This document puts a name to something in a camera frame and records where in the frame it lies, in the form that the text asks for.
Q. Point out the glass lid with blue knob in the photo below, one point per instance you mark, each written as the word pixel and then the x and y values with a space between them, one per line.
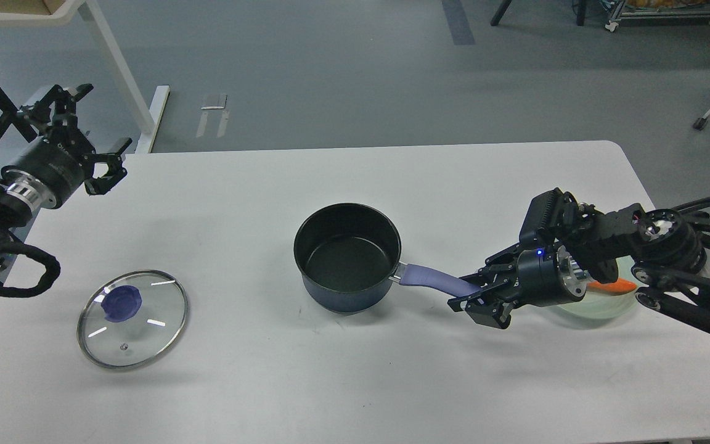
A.
pixel 133 320

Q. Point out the orange toy carrot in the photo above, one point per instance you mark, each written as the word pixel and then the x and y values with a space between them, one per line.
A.
pixel 619 287

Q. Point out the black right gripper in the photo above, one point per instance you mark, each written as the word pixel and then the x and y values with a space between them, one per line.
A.
pixel 544 277

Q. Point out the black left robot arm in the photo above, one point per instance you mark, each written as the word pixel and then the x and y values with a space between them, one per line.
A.
pixel 25 271

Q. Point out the white desk frame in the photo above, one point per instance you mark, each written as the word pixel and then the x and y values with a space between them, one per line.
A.
pixel 117 46

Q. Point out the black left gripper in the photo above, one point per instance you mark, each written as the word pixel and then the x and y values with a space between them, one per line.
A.
pixel 59 157

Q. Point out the blue saucepan with handle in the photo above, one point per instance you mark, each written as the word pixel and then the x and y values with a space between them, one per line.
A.
pixel 349 255

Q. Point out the metal wheeled cart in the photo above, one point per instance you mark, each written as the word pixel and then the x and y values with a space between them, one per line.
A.
pixel 620 11

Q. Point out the black chair legs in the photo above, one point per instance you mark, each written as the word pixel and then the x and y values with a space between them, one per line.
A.
pixel 513 12

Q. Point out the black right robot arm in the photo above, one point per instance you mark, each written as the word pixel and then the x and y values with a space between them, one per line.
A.
pixel 564 245

